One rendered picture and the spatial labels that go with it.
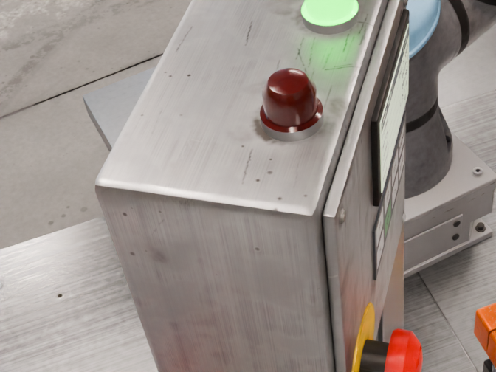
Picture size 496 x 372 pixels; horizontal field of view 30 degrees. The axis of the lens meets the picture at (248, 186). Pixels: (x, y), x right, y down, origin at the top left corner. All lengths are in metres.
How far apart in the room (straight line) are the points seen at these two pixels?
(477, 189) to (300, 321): 0.71
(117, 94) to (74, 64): 1.48
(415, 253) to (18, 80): 1.98
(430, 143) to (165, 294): 0.68
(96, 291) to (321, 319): 0.80
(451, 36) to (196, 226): 0.68
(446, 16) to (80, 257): 0.55
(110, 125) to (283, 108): 1.03
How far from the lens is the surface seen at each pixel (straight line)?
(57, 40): 3.02
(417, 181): 1.07
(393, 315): 0.67
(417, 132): 1.04
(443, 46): 1.01
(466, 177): 1.10
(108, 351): 1.12
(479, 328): 0.67
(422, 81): 1.00
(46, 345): 1.15
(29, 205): 2.51
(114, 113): 1.41
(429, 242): 1.11
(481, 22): 1.06
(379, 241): 0.47
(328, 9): 0.42
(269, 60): 0.41
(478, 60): 1.43
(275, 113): 0.37
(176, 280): 0.41
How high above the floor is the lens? 1.74
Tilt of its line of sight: 46 degrees down
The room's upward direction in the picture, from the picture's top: 10 degrees counter-clockwise
